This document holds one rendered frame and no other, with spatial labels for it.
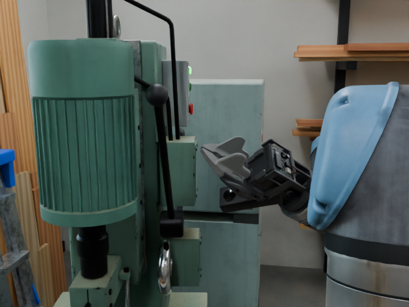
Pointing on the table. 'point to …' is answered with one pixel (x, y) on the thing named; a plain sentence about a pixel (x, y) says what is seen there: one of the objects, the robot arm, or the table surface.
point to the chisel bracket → (97, 287)
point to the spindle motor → (84, 130)
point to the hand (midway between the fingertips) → (204, 153)
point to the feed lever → (159, 98)
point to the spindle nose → (92, 251)
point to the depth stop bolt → (126, 284)
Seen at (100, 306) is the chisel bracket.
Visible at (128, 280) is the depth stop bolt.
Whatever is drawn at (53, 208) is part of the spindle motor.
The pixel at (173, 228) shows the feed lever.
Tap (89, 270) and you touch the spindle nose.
